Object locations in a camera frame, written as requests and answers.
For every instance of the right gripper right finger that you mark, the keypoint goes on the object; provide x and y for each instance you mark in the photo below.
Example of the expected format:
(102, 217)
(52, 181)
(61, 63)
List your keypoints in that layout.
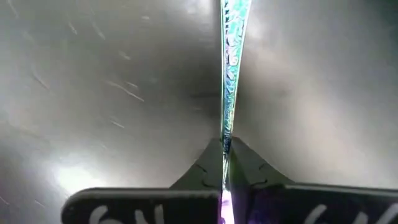
(255, 177)

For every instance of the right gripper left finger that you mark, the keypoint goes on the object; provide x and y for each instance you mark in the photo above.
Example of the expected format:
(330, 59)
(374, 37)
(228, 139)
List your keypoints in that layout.
(192, 180)

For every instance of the iridescent spoon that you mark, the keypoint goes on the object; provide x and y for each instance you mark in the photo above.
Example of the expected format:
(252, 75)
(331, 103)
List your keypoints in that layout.
(233, 46)

